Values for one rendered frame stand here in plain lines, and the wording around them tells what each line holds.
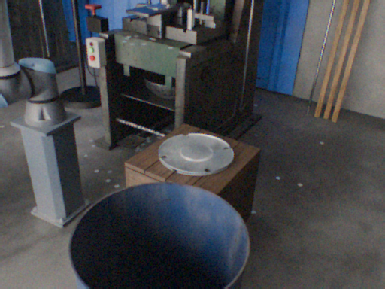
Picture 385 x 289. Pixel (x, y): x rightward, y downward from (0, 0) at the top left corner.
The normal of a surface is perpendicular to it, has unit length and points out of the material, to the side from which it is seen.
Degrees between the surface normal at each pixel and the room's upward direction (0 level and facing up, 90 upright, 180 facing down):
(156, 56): 90
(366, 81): 90
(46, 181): 90
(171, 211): 88
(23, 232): 0
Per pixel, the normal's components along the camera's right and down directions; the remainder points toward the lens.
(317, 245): 0.04, -0.86
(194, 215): -0.39, 0.42
